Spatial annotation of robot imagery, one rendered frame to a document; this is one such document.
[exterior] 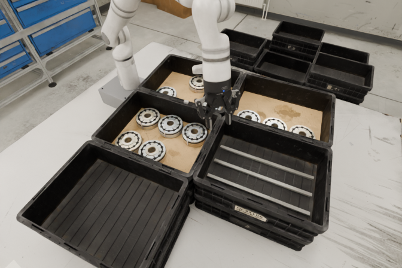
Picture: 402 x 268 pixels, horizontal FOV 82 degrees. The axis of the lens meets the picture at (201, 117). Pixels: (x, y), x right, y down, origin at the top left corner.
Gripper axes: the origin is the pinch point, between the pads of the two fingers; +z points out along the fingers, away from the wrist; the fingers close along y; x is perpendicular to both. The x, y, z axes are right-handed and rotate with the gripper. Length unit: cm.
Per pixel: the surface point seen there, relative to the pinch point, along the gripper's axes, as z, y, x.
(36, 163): 26, -66, 48
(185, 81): 7, 8, 55
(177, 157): 20.5, -10.9, 15.6
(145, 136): 16.3, -19.8, 29.8
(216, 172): 23.8, 0.2, 4.3
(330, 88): 36, 115, 55
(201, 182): 16.5, -8.9, -4.7
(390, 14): 12, 299, 140
